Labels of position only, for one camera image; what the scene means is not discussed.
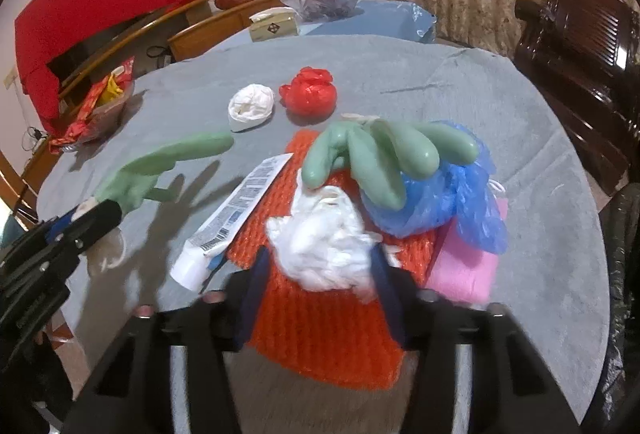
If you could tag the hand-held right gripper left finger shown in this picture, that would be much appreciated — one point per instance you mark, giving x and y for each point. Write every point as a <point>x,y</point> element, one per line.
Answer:
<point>254,299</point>

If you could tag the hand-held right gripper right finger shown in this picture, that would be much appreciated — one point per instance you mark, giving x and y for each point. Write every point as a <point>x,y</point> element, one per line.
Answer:
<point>387,294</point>

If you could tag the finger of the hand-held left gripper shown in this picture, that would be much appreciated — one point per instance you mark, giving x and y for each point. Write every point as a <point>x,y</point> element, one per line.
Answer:
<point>97,224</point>
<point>64,224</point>

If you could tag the green rubber glove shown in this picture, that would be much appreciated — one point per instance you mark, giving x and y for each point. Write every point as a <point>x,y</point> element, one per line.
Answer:
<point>150,163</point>
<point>370,158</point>

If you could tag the white plastic bag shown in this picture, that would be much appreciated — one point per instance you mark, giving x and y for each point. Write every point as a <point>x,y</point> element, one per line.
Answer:
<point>325,244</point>

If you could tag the white plastic bag ball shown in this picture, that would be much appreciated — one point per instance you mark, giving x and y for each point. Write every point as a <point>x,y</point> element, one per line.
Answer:
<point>251,106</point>

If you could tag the red plastic bag ball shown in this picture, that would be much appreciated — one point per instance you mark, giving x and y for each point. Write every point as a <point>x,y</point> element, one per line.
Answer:
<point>307,93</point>

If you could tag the black trash bag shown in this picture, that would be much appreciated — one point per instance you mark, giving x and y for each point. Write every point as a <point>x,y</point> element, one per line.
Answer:
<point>622,289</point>

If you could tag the orange foam net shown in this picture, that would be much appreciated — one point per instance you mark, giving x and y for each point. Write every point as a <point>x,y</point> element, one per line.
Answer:
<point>320,339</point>

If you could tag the pink sponge cloth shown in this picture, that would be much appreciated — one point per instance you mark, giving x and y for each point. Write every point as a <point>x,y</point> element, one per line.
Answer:
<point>465,274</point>

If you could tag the white toothpaste tube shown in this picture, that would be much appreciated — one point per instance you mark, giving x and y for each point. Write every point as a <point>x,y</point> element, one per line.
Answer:
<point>235,209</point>

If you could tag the blue plastic bag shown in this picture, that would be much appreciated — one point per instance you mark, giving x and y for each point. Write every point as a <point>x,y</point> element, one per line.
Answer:
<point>430,204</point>

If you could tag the glass snack dish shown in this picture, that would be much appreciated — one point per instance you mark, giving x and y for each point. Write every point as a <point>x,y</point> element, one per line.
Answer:
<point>107,121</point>

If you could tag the red patterned snack packet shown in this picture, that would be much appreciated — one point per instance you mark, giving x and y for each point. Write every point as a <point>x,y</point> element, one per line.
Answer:
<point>90,106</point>

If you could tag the yellow snack packet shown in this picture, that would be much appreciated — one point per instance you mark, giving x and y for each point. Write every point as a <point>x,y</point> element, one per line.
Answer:
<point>109,89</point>

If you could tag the red white snack packet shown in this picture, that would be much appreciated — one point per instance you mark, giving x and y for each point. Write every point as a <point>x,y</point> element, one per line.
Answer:
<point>125,69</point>

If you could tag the wooden chair panelled back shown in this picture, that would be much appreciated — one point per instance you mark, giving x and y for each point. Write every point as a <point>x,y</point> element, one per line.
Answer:
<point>210,36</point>

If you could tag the beige tissue box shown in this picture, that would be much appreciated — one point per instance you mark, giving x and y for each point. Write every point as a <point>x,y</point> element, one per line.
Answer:
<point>272,28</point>

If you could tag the glass fruit bowl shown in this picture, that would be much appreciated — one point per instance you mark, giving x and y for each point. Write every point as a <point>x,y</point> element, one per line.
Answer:
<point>325,6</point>

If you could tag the dark carved wooden chair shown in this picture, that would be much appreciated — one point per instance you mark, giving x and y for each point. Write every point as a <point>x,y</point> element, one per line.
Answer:
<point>580,63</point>

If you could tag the wooden chair curved rail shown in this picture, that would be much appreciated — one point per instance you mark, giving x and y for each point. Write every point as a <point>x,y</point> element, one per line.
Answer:
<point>150,26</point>

